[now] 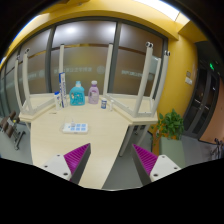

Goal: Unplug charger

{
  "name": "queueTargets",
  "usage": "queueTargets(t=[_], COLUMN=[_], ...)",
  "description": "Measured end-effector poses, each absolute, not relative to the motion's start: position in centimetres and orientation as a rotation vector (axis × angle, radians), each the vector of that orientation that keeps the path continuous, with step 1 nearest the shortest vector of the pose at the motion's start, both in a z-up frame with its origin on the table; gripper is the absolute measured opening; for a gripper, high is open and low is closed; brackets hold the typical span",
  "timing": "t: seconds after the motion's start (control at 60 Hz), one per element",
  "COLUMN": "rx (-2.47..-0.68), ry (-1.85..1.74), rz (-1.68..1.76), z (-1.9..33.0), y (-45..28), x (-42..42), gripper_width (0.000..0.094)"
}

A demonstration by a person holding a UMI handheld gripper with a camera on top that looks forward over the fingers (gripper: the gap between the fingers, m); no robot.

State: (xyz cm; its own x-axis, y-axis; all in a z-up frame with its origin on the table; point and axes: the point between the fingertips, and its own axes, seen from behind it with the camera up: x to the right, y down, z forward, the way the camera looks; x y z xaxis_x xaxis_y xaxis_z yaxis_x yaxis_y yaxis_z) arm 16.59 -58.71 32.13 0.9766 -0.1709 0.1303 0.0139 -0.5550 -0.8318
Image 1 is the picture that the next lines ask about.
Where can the upturned white table right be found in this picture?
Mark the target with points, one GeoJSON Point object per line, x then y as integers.
{"type": "Point", "coordinates": [138, 105]}

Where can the upturned white table left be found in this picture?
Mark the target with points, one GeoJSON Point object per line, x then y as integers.
{"type": "Point", "coordinates": [33, 103]}

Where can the dark double door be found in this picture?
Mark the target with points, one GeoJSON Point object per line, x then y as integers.
{"type": "Point", "coordinates": [202, 104]}

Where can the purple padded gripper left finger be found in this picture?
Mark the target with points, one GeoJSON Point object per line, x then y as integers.
{"type": "Point", "coordinates": [71, 165]}

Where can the green potted plant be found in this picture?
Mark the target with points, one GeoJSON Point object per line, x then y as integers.
{"type": "Point", "coordinates": [169, 125]}

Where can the small white tube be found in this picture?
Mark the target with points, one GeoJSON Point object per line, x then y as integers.
{"type": "Point", "coordinates": [57, 98]}

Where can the small white blue jar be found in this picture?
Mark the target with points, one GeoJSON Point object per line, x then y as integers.
{"type": "Point", "coordinates": [103, 103]}

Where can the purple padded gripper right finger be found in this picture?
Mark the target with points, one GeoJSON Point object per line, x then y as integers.
{"type": "Point", "coordinates": [151, 167]}

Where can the blue detergent bottle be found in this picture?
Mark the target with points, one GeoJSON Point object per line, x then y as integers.
{"type": "Point", "coordinates": [77, 95]}

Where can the white charger plug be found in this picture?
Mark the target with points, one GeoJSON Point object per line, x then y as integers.
{"type": "Point", "coordinates": [72, 123]}

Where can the tall blue white box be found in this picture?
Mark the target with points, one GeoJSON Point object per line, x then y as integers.
{"type": "Point", "coordinates": [62, 85]}

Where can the white wall switch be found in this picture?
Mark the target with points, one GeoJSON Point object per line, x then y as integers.
{"type": "Point", "coordinates": [188, 81]}

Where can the small clear bottle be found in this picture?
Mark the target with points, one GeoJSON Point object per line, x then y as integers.
{"type": "Point", "coordinates": [111, 105]}

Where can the brown chairs row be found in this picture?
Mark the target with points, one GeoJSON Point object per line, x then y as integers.
{"type": "Point", "coordinates": [8, 125]}

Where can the upturned white table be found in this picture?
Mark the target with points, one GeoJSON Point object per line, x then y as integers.
{"type": "Point", "coordinates": [138, 105]}
{"type": "Point", "coordinates": [33, 103]}

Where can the purple detergent bottle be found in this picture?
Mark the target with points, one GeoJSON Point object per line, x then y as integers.
{"type": "Point", "coordinates": [93, 93]}

